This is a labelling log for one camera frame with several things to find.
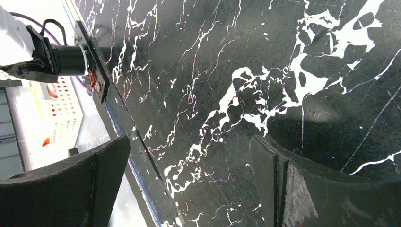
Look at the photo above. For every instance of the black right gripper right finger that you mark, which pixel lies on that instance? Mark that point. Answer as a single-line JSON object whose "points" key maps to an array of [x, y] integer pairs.
{"points": [[297, 192]]}

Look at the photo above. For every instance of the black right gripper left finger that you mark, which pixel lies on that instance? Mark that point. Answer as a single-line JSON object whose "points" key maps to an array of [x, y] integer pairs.
{"points": [[79, 191]]}

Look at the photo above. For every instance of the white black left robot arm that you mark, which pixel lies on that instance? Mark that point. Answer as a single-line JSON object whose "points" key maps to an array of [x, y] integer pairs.
{"points": [[28, 55]]}

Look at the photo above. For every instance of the white perforated box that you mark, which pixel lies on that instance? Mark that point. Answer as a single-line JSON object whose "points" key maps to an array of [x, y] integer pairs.
{"points": [[47, 121]]}

